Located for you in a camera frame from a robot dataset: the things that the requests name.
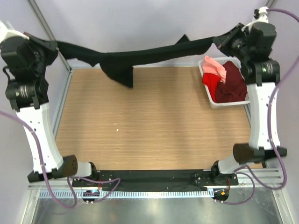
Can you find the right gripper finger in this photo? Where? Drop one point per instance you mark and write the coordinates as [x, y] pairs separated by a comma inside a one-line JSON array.
[[225, 38], [225, 47]]

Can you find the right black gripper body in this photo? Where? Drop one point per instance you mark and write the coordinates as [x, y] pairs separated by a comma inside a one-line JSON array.
[[238, 42]]

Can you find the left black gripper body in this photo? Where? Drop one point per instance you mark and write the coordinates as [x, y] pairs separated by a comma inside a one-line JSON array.
[[39, 65]]

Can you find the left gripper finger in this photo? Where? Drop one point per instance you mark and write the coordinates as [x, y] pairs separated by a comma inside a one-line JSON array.
[[51, 45], [50, 56]]

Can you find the black t shirt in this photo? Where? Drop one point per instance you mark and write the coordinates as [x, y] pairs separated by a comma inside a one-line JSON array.
[[118, 66]]

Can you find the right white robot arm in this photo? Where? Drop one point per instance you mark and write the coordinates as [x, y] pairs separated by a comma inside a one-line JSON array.
[[261, 79]]

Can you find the pink t shirt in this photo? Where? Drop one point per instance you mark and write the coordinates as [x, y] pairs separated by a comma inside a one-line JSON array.
[[211, 66]]

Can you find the red t shirt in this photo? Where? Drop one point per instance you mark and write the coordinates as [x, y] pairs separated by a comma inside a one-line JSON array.
[[211, 81]]

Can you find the maroon t shirt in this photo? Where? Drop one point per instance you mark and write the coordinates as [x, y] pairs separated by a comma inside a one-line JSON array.
[[234, 89]]

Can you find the white plastic basket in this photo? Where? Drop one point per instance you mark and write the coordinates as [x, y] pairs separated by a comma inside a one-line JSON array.
[[214, 105]]

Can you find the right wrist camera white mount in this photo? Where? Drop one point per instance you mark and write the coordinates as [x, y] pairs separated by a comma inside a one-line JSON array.
[[260, 15]]

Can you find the right aluminium frame post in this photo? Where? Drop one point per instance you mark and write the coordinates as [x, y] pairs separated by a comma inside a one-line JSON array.
[[270, 3]]

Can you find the aluminium frame post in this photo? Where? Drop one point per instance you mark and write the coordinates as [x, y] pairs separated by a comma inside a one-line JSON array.
[[270, 3], [40, 17]]

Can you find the left aluminium frame post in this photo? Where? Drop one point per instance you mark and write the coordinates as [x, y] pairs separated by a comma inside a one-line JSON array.
[[40, 17]]

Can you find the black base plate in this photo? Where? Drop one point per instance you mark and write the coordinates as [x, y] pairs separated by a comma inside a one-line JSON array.
[[162, 180]]

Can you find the white slotted cable duct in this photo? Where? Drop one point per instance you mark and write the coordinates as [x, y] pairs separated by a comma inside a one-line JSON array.
[[93, 194]]

